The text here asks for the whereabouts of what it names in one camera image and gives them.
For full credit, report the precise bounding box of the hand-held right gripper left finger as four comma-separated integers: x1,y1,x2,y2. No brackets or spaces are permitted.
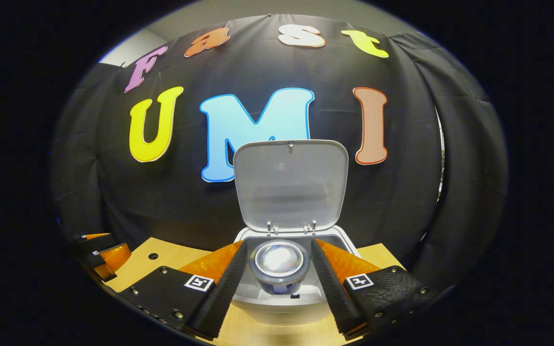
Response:
118,240,249,341

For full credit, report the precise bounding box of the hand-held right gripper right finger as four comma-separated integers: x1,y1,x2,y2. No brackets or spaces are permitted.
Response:
310,238,443,341

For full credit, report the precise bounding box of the silver pop can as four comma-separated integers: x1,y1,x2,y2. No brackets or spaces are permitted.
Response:
248,239,312,296

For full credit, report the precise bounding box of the white desktop garbage bin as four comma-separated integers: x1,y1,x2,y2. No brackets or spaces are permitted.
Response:
231,139,362,313

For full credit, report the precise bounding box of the wooden desktop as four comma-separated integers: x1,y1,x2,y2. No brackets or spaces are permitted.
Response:
103,237,407,346

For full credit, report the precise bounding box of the black backdrop cloth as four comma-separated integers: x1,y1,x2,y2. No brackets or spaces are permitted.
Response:
50,14,508,294

